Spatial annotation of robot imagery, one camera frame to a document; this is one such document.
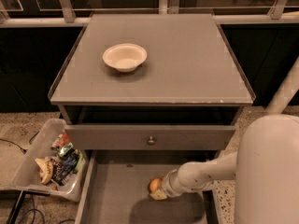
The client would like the blue black snack bag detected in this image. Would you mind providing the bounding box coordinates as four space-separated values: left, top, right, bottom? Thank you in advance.
51 154 78 186

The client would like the grey drawer cabinet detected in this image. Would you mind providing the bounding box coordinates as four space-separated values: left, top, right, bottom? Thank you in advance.
47 13 257 161

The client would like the grey top drawer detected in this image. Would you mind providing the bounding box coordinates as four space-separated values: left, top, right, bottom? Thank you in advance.
65 124 235 150

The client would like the clear plastic bin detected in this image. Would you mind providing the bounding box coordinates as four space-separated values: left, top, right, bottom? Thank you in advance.
10 119 88 202

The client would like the green snack packet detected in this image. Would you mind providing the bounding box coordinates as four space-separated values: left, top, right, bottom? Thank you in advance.
58 143 74 159

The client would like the blue floor cable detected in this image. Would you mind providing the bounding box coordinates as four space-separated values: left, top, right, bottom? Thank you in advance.
15 194 46 224

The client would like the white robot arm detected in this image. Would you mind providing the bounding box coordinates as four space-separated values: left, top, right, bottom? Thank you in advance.
149 59 299 224

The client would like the red snack can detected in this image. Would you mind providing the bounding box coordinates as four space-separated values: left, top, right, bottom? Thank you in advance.
50 133 70 151

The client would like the grey open middle drawer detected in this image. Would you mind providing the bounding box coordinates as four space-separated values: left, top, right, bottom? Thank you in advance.
75 150 221 224

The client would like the black floor cable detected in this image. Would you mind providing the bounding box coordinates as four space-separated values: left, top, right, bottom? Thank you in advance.
0 131 40 155

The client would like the metal railing frame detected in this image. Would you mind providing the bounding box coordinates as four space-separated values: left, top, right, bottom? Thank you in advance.
0 0 299 28

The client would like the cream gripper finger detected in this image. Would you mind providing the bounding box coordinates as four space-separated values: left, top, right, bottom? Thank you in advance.
150 189 167 201

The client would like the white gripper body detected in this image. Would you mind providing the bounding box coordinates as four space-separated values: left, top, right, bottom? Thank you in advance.
162 170 184 198

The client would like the round metal drawer knob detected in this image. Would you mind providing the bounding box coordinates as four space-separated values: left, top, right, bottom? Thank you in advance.
148 136 156 146

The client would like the tan crumpled wrapper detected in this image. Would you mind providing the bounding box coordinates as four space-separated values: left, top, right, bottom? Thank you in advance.
36 158 53 185

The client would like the orange fruit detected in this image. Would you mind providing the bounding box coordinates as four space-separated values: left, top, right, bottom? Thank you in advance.
149 177 163 192

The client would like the white bowl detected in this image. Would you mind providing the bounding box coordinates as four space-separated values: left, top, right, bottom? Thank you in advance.
102 43 148 73

